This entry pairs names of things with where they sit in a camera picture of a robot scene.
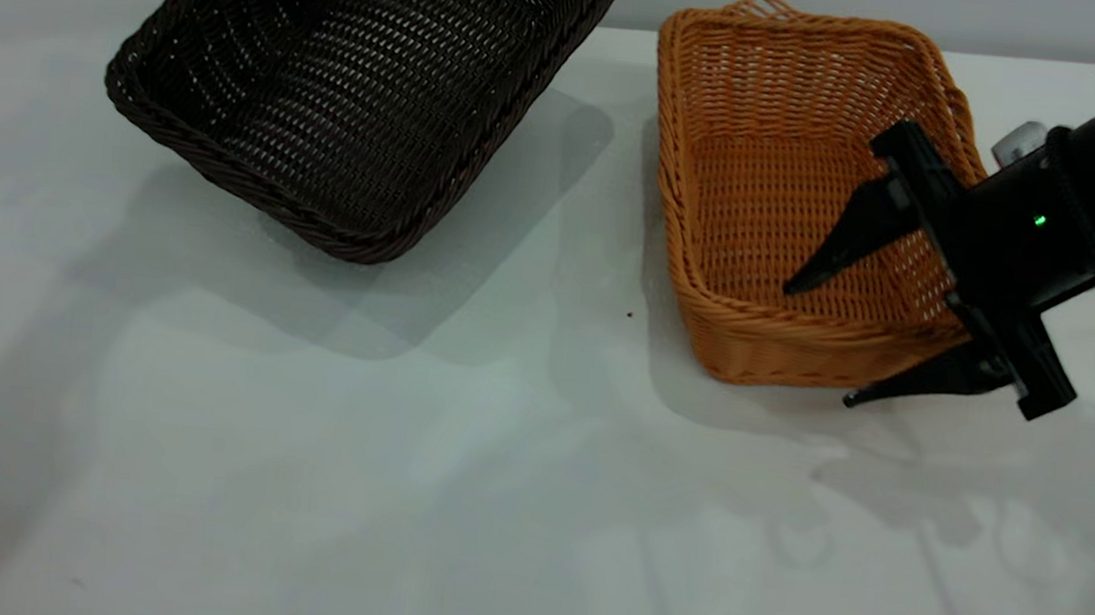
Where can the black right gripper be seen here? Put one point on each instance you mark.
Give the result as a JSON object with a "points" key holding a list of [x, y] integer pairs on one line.
{"points": [[1016, 242]]}

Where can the black woven wicker basket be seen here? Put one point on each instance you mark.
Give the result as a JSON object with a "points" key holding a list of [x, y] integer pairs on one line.
{"points": [[377, 100]]}

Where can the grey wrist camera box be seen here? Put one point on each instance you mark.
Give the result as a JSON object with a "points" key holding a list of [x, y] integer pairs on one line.
{"points": [[1017, 142]]}

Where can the orange woven wicker basket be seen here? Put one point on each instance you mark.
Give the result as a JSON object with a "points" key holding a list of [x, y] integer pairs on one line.
{"points": [[757, 217]]}

